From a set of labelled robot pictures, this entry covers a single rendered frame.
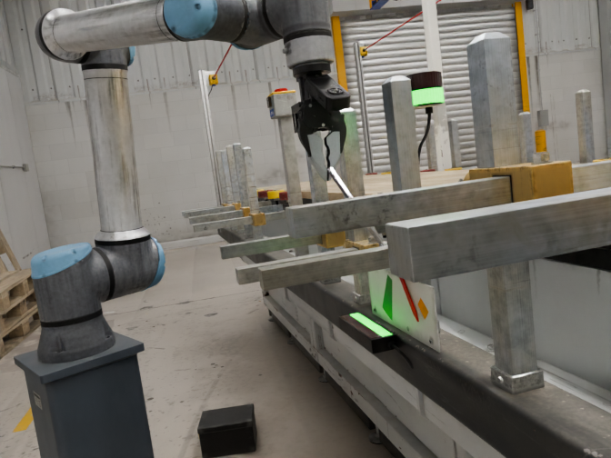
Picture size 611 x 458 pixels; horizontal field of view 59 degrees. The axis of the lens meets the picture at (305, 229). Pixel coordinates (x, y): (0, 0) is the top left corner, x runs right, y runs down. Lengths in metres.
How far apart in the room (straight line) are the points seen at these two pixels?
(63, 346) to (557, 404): 1.15
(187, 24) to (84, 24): 0.36
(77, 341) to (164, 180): 7.32
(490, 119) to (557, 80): 10.17
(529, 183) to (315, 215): 0.22
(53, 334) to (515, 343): 1.13
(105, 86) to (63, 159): 7.42
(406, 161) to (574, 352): 0.40
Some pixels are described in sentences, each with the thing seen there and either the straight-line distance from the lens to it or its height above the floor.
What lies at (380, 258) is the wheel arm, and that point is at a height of 0.85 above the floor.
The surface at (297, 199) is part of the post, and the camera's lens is 1.61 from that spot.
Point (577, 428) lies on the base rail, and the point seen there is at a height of 0.70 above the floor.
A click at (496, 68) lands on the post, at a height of 1.08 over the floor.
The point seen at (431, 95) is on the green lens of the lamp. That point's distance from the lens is 0.90.
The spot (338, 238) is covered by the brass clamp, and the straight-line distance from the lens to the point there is 1.30.
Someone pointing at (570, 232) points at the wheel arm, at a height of 0.94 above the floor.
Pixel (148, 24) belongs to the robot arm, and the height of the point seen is 1.30.
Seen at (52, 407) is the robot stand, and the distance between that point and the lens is 1.48.
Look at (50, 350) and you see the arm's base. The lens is 1.51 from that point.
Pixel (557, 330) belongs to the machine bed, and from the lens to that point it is 0.99.
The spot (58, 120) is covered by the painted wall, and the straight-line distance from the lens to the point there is 8.98.
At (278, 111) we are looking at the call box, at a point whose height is 1.17.
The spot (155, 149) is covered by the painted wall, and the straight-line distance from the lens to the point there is 8.74.
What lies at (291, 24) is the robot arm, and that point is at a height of 1.25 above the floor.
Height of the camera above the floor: 1.00
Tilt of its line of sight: 6 degrees down
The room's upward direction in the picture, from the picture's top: 7 degrees counter-clockwise
